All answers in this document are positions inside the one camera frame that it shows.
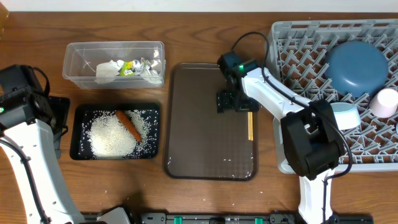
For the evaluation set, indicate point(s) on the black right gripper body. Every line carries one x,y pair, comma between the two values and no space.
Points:
236,103

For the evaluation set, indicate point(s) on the yellow green snack wrapper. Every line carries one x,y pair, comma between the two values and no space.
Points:
127,69

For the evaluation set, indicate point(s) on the orange carrot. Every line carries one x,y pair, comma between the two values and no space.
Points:
125,121

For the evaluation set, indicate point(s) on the dark blue plate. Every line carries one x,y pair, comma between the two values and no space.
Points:
356,67

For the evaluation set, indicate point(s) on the wooden chopstick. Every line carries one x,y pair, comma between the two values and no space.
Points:
251,126
248,126

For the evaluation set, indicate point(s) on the clear plastic bin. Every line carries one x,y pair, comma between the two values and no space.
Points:
81,59

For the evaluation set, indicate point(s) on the white napkin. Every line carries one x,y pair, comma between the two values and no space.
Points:
108,71

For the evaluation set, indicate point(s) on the black tray with rice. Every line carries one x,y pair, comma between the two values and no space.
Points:
99,135

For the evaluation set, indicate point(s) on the dark brown tray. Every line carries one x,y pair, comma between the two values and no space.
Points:
201,143

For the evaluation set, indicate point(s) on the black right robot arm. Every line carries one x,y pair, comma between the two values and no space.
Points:
310,137

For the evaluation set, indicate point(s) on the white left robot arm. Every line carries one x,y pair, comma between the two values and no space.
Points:
32,124

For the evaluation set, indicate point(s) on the light blue bowl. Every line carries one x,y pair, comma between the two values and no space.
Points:
346,115

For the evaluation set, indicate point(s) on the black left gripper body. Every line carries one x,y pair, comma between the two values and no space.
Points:
58,116

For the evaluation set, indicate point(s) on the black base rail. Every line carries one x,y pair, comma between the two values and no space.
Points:
284,218

